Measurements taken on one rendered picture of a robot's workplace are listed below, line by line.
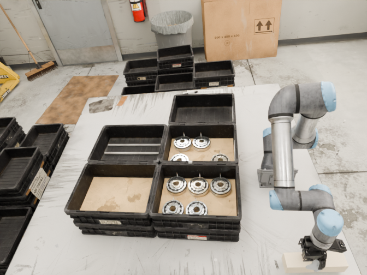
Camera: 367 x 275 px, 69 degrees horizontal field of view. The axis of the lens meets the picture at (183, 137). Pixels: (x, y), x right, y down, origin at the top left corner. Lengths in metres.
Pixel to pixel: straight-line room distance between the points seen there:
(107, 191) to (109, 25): 3.19
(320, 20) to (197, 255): 3.87
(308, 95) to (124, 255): 1.07
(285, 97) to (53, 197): 1.37
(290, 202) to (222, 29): 3.23
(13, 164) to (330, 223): 2.20
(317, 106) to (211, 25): 3.04
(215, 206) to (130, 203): 0.42
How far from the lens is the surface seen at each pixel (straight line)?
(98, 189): 1.50
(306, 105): 1.10
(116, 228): 1.37
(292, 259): 1.30
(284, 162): 1.06
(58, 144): 2.57
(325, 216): 1.02
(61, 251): 1.55
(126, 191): 1.43
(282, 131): 1.07
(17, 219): 2.42
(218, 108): 1.81
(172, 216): 1.18
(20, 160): 2.49
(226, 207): 1.30
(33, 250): 1.63
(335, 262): 1.34
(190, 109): 1.82
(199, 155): 1.50
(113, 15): 4.29
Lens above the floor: 1.95
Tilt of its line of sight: 44 degrees down
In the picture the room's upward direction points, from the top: 8 degrees counter-clockwise
